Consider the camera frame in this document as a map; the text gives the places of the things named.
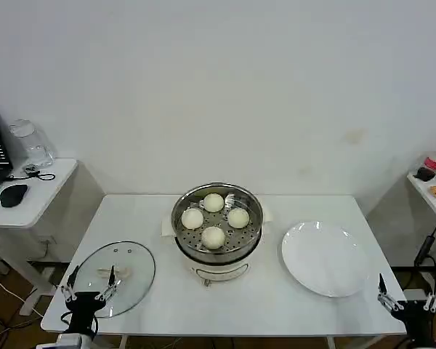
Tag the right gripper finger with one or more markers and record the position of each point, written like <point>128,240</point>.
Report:
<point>385,296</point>
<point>432,301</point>

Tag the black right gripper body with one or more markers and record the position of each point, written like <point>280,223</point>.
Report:
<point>418,316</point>

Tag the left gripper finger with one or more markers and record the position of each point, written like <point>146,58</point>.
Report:
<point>69,287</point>
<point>110,285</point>

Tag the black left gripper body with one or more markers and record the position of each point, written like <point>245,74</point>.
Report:
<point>83,309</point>

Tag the white steamed bun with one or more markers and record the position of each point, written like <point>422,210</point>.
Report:
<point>213,202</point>
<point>213,237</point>
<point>238,217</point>
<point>192,219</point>

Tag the round glass lid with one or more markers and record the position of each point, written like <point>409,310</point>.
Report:
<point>138,261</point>

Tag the white round plate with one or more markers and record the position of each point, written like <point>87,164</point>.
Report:
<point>319,258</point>

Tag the white side desk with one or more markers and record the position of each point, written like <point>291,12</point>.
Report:
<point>40,203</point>

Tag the white desk with legs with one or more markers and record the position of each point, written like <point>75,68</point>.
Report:
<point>430,198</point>

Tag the black computer mouse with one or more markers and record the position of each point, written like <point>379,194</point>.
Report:
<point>12,195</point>

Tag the perforated steel steamer basket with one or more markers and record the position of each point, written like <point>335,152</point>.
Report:
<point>183,203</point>

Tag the white electric pot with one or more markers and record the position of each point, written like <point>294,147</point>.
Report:
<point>221,270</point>

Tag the small black object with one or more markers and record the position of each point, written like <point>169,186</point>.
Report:
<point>424,173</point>

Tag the white work table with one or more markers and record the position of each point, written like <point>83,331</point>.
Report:
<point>240,320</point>

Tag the clear glass jar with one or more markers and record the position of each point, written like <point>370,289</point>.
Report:
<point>34,145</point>

